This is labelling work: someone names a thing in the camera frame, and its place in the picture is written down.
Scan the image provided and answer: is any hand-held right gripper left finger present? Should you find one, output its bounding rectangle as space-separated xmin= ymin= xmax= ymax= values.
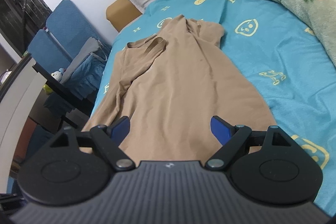
xmin=49 ymin=115 xmax=136 ymax=170

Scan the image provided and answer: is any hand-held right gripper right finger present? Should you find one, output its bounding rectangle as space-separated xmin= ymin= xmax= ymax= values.
xmin=205 ymin=115 xmax=298 ymax=170

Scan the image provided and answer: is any tan printed t-shirt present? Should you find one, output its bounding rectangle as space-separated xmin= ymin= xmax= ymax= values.
xmin=81 ymin=15 xmax=280 ymax=161

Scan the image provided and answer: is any grey cloth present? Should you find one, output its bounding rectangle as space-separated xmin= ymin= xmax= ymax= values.
xmin=62 ymin=37 xmax=109 ymax=83

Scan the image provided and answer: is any small plush toy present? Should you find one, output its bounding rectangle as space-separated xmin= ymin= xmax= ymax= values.
xmin=51 ymin=68 xmax=65 ymax=82

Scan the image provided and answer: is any teal printed bedsheet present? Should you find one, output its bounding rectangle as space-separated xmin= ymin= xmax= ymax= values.
xmin=97 ymin=0 xmax=336 ymax=214

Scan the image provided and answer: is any white desk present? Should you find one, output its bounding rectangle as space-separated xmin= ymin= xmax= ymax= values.
xmin=0 ymin=56 xmax=92 ymax=188

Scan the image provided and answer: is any blue covered chair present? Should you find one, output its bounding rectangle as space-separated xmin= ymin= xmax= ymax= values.
xmin=28 ymin=29 xmax=90 ymax=119
xmin=46 ymin=0 xmax=113 ymax=104

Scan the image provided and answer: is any tan padded headboard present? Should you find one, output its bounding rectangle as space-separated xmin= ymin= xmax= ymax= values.
xmin=106 ymin=0 xmax=142 ymax=33

